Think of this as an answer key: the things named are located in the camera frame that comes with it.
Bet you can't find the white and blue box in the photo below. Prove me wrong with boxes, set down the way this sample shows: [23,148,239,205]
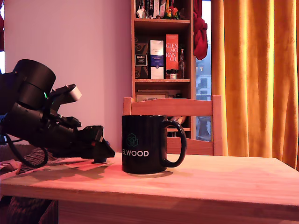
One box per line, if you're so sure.
[150,40,165,80]

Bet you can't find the clear glass bottle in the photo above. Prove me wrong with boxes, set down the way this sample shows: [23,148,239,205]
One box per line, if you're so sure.
[178,48,186,79]

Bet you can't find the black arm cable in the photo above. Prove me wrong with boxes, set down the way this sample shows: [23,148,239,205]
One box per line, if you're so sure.
[4,133,49,168]

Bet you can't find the blue coffee capsule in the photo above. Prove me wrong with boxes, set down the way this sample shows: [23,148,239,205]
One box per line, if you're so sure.
[93,139,111,163]

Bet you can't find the black book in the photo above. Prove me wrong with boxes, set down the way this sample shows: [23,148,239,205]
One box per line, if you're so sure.
[143,0,151,17]

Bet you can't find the knotted red curtain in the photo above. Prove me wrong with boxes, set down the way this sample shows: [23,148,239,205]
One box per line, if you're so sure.
[193,0,208,61]
[0,14,5,51]

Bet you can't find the brown corduroy sofa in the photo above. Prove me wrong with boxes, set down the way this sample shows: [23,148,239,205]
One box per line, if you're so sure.
[0,143,59,224]

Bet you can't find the dark spiral pattern box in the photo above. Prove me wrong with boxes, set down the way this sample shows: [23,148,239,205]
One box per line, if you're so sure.
[135,36,150,79]

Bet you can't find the wooden chair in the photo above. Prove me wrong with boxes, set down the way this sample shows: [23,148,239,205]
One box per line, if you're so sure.
[123,95,224,156]

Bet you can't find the grey stone urn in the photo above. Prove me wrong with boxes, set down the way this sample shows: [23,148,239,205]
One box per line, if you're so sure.
[197,116,212,141]

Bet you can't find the copper foil pouch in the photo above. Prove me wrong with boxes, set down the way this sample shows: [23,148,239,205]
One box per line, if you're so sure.
[170,116,188,125]

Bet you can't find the pink canvas bag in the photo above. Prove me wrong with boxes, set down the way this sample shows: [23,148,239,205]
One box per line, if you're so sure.
[0,160,23,175]

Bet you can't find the orange curtain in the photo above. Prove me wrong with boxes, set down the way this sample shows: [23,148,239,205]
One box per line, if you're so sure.
[211,0,299,171]

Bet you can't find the red Glenmorangie box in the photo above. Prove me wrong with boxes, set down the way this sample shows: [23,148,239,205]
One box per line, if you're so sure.
[165,34,179,70]

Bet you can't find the white camera box with bracket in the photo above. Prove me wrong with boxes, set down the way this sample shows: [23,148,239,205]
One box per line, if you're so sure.
[48,84,83,116]

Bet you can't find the black Elwood mug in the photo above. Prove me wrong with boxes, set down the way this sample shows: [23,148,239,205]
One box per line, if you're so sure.
[121,114,187,175]

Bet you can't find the wooden bookshelf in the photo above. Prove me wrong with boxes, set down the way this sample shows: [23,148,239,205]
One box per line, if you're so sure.
[130,0,197,140]

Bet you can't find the white figurine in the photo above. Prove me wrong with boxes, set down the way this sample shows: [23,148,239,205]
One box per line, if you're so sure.
[136,6,147,19]

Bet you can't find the colourful figurine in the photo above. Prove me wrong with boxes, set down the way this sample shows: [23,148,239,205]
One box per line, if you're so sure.
[164,6,181,20]

